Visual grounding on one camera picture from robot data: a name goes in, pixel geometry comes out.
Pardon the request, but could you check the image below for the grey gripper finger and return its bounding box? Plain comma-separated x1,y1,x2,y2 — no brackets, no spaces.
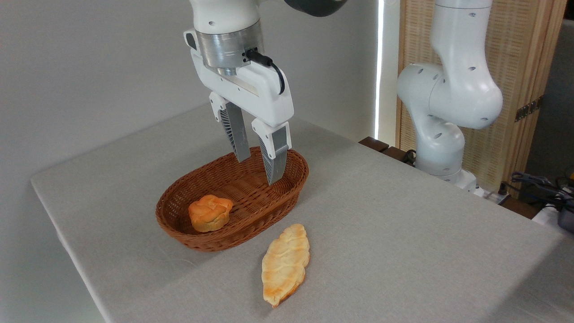
251,118,292,186
209,92,252,163

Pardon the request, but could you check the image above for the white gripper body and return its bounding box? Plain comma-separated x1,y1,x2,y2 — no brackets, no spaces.
191,48,295,128

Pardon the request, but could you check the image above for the long bread loaf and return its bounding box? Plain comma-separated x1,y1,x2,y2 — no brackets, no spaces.
261,224,311,308

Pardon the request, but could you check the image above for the brown wicker basket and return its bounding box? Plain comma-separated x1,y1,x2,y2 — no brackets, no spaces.
156,147,309,252

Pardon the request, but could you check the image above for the round golden bread roll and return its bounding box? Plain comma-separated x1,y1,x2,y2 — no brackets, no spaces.
188,195,234,233

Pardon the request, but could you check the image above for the grey tablecloth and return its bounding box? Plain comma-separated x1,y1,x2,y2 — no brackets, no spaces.
30,104,574,323

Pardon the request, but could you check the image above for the black screen hinge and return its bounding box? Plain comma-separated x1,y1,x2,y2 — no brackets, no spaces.
515,96,544,122

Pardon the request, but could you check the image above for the grey round container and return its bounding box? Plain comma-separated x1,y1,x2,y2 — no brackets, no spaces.
557,208,574,233

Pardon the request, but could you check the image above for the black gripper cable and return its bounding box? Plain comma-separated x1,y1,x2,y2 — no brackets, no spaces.
246,48,286,95

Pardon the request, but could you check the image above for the blue and black cable bundle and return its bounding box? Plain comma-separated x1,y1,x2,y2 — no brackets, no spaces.
510,171,574,212

